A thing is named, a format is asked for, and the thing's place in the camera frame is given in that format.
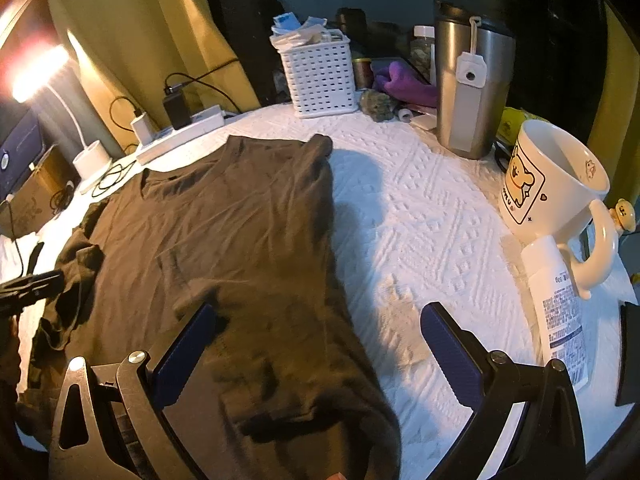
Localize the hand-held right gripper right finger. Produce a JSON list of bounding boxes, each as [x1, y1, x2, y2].
[[420, 301, 587, 480]]

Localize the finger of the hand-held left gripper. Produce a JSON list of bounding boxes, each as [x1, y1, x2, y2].
[[0, 270, 66, 317]]

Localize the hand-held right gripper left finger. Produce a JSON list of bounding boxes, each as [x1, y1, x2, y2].
[[48, 302, 221, 480]]

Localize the olive brown printed t-shirt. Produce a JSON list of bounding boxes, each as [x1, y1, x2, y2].
[[27, 134, 403, 480]]

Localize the brown cardboard box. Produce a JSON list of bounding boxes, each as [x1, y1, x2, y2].
[[10, 145, 81, 238]]

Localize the white lotion tube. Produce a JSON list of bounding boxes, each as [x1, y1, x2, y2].
[[521, 236, 591, 393]]

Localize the white desk lamp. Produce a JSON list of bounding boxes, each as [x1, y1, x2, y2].
[[0, 42, 111, 193]]

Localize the black flat device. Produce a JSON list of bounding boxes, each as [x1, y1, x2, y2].
[[616, 302, 640, 408]]

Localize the white charger plug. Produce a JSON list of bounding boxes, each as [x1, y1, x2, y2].
[[131, 112, 160, 145]]

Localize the white bear print mug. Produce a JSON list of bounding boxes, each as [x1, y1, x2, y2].
[[498, 119, 620, 297]]

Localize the white power strip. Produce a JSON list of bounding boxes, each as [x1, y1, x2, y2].
[[135, 105, 226, 166]]

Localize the small yellow bear figure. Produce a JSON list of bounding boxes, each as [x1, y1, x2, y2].
[[612, 199, 640, 233]]

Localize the black charger plug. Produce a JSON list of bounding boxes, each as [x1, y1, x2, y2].
[[162, 92, 193, 131]]

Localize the yellow green packet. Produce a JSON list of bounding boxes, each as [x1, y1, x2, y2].
[[497, 106, 538, 146]]

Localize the stainless steel tumbler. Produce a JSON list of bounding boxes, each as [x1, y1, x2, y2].
[[432, 0, 517, 160]]

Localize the grey crumpled cloth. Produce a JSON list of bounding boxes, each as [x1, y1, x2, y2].
[[361, 89, 401, 123]]

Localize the wide yellow curtain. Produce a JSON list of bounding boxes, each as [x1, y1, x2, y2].
[[45, 0, 251, 161]]

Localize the purple cloth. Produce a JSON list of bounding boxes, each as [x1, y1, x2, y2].
[[372, 60, 438, 108]]

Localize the white hanging tag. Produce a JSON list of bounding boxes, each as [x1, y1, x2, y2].
[[455, 16, 488, 88]]

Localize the glass jar white lid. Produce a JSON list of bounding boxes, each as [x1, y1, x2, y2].
[[411, 25, 437, 86]]

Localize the white plastic basket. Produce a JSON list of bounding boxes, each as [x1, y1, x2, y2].
[[279, 30, 360, 120]]

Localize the narrow yellow curtain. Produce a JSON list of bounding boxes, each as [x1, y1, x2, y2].
[[606, 5, 640, 131]]

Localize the white paper packets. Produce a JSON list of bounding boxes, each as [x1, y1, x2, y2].
[[270, 12, 346, 51]]

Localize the black coiled charging cable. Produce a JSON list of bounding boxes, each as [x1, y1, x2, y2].
[[90, 96, 146, 198]]

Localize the black charger cable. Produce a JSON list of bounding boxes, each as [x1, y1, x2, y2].
[[165, 57, 241, 96]]

